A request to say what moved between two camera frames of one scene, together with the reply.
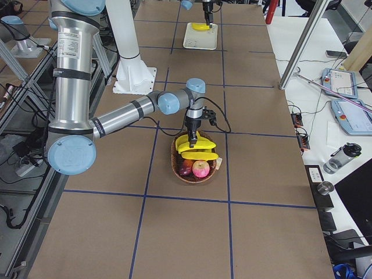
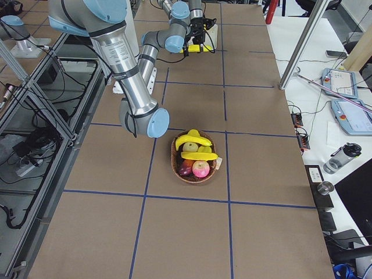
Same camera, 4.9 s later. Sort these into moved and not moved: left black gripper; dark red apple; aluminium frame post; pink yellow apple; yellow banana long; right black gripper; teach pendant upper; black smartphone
Moved: left black gripper; right black gripper
Not moved: dark red apple; aluminium frame post; pink yellow apple; yellow banana long; black smartphone; teach pendant upper
